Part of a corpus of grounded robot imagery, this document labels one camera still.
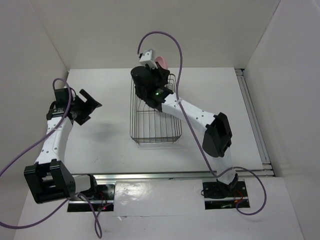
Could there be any pink plastic plate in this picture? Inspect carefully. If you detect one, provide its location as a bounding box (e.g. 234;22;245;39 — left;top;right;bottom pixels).
155;56;168;70

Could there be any aluminium side rail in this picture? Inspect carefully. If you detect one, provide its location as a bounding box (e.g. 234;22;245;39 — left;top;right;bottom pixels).
234;68;275;176

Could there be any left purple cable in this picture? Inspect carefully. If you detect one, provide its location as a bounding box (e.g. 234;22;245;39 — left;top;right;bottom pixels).
0;78;115;238

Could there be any metal wire dish rack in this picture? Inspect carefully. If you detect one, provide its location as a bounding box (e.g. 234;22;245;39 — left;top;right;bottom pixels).
129;83;183;145

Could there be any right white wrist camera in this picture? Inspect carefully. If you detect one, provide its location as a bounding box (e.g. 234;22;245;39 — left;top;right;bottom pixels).
139;49;158;70

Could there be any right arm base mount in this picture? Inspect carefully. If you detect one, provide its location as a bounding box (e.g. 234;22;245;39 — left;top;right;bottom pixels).
200;181;250;210

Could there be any aluminium front rail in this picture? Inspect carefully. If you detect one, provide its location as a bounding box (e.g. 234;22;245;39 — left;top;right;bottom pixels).
71;170;275;183

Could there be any clear glass plate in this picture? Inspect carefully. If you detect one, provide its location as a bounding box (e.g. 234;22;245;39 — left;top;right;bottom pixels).
166;83;175;92

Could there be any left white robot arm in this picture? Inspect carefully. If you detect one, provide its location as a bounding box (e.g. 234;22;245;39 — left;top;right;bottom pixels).
24;88;101;204

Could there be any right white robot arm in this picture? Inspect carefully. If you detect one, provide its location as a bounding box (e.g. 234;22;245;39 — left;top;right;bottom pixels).
130;66;238;196

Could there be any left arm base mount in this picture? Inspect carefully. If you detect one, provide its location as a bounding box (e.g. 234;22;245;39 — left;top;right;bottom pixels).
67;182;116;213

